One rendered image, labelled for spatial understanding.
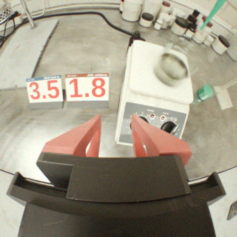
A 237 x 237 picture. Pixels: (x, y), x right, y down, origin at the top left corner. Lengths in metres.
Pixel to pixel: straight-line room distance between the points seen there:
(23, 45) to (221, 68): 0.74
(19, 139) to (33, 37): 0.33
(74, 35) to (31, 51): 0.14
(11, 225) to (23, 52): 0.51
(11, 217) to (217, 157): 0.59
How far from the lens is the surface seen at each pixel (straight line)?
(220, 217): 0.52
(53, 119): 0.28
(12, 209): 0.39
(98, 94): 0.26
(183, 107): 0.24
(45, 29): 0.49
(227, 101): 0.48
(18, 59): 0.44
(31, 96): 0.31
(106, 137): 0.25
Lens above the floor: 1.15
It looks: 75 degrees down
